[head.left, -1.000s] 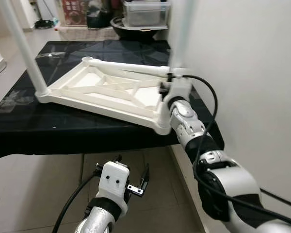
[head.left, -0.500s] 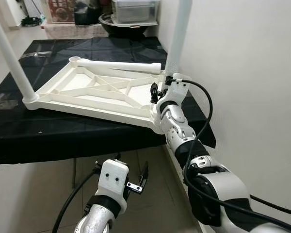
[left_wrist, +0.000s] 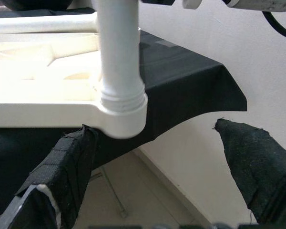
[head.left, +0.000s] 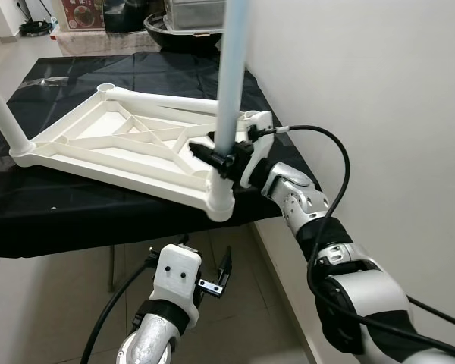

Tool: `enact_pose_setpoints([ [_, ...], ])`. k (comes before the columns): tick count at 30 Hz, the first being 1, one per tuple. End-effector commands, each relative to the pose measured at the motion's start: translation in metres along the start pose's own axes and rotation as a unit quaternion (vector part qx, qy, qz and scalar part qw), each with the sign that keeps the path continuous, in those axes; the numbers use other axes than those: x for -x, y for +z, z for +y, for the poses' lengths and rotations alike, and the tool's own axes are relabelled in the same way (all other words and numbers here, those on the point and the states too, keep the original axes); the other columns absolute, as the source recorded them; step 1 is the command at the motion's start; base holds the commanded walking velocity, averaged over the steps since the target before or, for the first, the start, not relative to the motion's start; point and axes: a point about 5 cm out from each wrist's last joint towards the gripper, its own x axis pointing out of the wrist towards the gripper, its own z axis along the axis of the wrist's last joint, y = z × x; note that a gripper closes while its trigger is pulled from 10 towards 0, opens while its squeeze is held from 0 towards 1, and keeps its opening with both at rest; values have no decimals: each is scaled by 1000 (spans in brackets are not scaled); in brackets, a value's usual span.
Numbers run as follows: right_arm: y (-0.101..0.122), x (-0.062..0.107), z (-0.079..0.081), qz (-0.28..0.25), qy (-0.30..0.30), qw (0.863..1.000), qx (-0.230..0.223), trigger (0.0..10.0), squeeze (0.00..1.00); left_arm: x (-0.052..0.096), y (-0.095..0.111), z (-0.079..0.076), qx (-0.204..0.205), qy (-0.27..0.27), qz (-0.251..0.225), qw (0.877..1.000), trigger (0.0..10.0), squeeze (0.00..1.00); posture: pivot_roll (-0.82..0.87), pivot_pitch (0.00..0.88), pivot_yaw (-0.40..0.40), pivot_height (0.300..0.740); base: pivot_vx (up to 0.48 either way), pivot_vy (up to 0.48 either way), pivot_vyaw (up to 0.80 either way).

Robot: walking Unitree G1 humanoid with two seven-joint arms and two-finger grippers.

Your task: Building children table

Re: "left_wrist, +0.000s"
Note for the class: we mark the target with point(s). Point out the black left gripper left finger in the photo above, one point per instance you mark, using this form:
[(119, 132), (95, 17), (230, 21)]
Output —
[(62, 171)]

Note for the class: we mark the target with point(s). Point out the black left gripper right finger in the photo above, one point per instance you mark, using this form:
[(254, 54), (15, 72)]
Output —
[(259, 167)]

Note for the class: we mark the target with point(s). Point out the white plastic table top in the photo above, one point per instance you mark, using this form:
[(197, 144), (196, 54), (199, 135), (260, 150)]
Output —
[(50, 112)]

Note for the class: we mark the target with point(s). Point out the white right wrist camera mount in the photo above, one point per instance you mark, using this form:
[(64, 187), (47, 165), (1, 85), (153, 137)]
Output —
[(191, 3)]

